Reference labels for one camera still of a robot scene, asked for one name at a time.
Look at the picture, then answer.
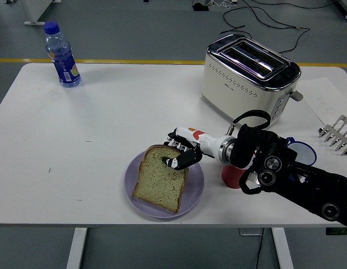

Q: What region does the clear under-table bracket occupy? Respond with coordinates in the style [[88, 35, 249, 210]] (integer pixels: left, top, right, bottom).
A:
[[239, 227, 264, 236]]

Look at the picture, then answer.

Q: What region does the purple plate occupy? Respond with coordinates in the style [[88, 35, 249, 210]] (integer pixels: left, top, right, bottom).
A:
[[124, 148, 205, 220]]

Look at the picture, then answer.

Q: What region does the red mug white inside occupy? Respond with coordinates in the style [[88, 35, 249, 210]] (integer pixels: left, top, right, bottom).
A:
[[221, 164, 247, 189]]

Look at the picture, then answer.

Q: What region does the black floor cable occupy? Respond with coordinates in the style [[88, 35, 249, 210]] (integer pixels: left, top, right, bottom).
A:
[[219, 7, 311, 54], [242, 0, 302, 29]]

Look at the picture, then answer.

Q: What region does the blue mug white inside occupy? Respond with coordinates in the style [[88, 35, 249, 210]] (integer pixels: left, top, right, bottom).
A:
[[285, 136, 317, 166]]

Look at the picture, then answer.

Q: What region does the metal toast rack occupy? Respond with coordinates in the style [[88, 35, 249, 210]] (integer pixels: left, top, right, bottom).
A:
[[318, 114, 347, 156]]

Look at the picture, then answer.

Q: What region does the white wire frame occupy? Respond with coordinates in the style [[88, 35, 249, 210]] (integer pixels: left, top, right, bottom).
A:
[[205, 0, 238, 8]]

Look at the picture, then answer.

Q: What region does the clear water bottle blue label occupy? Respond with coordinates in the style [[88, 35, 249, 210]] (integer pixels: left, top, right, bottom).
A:
[[43, 21, 82, 89]]

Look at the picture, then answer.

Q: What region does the cream and chrome toaster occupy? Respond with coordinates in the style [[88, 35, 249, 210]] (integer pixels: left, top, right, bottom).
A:
[[200, 33, 301, 136]]

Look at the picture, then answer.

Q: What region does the grey toaster lever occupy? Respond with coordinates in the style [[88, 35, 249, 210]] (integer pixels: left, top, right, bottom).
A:
[[290, 89, 304, 103]]

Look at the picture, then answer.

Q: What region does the white background desk foot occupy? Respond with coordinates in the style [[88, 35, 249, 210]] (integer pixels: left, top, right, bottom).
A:
[[337, 0, 347, 20]]

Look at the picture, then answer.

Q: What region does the white table leg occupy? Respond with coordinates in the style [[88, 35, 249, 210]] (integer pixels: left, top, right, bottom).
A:
[[271, 227, 295, 269], [66, 227, 88, 269]]

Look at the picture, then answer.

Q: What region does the slice of bread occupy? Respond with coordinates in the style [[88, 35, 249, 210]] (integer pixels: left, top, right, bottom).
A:
[[132, 144, 190, 214]]

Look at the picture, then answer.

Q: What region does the white background desk frame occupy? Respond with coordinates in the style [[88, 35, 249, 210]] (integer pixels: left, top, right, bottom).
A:
[[4, 0, 62, 26]]

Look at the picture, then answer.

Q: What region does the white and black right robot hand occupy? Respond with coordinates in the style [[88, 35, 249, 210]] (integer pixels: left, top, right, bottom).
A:
[[161, 126, 224, 171]]

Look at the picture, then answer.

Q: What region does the black under-table cable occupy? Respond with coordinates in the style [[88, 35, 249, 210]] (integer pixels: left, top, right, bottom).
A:
[[256, 234, 264, 269]]

